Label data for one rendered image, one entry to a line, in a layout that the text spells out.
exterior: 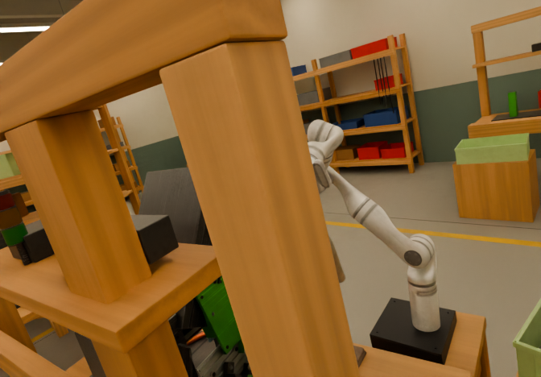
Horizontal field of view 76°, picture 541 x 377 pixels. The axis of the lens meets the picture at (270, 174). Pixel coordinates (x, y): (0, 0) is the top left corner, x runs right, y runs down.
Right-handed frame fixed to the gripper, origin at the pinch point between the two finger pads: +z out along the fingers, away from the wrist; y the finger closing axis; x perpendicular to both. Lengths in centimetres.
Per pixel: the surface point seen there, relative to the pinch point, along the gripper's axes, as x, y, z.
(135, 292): -1.9, 19.0, 33.1
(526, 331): 51, -65, -18
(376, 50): -163, -190, -467
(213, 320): -26.5, -29.9, 22.4
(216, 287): -29.5, -26.6, 13.8
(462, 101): -49, -296, -467
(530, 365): 52, -67, -9
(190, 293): 4.9, 14.7, 28.8
